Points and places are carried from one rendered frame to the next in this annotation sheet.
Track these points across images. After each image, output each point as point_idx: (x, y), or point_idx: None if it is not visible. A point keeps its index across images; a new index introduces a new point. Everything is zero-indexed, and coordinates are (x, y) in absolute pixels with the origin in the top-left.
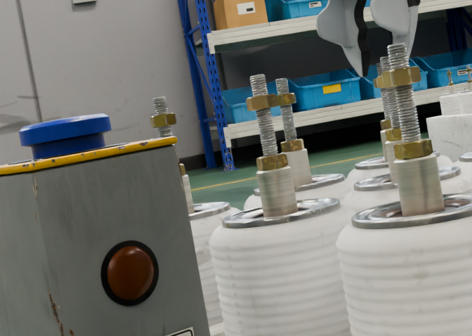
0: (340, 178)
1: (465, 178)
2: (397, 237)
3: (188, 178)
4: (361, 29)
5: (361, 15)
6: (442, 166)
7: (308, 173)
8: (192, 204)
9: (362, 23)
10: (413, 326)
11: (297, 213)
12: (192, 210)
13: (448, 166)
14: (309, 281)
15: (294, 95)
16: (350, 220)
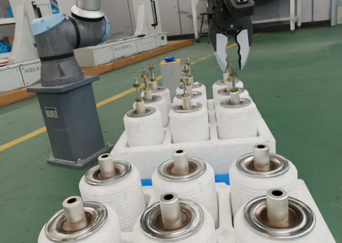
0: (218, 93)
1: (174, 99)
2: None
3: (224, 74)
4: (237, 52)
5: (239, 47)
6: (216, 108)
7: (226, 88)
8: (224, 80)
9: (238, 50)
10: None
11: (180, 85)
12: (224, 82)
13: None
14: None
15: (227, 65)
16: (176, 91)
